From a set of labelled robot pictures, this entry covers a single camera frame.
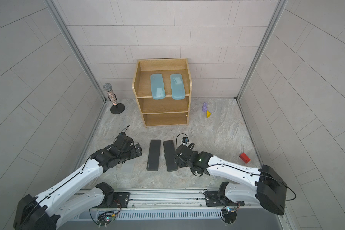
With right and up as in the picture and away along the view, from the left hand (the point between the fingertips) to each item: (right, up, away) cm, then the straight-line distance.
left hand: (139, 150), depth 82 cm
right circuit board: (+48, -28, -13) cm, 57 cm away
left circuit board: (-11, -27, -16) cm, 33 cm away
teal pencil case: (+22, +35, -1) cm, 42 cm away
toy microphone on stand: (-23, +25, +26) cm, 43 cm away
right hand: (+24, -5, -2) cm, 24 cm away
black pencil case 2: (+18, -5, +6) cm, 20 cm away
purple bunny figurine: (+42, +25, +25) cm, 55 cm away
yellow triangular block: (+45, +20, +23) cm, 54 cm away
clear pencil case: (-7, -10, +1) cm, 12 cm away
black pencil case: (+8, -5, +3) cm, 10 cm away
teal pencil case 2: (+11, +36, -2) cm, 38 cm away
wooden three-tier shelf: (+17, +22, +7) cm, 29 cm away
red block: (+62, -5, +1) cm, 62 cm away
